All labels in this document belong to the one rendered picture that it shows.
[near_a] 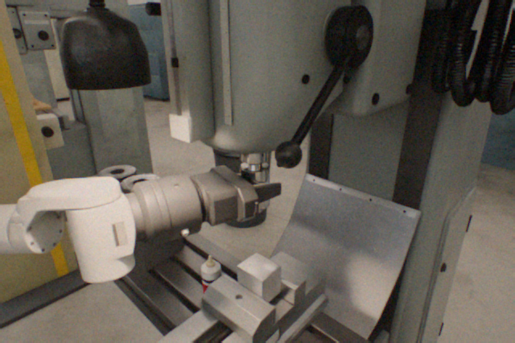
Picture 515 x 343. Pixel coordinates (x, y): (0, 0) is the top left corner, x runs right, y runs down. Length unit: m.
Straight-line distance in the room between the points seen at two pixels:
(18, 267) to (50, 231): 1.89
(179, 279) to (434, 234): 0.60
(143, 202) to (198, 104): 0.14
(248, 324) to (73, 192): 0.33
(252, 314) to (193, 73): 0.38
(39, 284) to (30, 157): 0.81
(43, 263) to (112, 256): 2.00
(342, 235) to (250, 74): 0.59
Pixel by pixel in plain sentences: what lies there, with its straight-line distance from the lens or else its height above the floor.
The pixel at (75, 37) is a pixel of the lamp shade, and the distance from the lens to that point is 0.31.
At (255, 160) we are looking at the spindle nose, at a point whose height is 1.29.
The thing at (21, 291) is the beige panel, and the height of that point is 0.05.
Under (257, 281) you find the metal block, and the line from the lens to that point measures 0.58.
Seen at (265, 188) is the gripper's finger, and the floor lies 1.24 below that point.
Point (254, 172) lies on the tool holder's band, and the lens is 0.49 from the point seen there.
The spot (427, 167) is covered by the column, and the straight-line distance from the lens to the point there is 0.78.
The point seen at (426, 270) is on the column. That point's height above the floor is 0.92.
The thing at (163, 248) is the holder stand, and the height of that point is 0.97.
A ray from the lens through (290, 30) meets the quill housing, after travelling 0.38.
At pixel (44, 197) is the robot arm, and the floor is 1.29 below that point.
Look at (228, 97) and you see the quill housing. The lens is 0.38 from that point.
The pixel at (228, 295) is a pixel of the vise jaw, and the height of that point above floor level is 1.04.
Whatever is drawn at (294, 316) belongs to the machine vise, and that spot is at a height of 0.97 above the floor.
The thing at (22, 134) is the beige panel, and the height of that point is 0.97.
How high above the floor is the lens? 1.46
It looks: 23 degrees down
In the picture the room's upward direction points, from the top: straight up
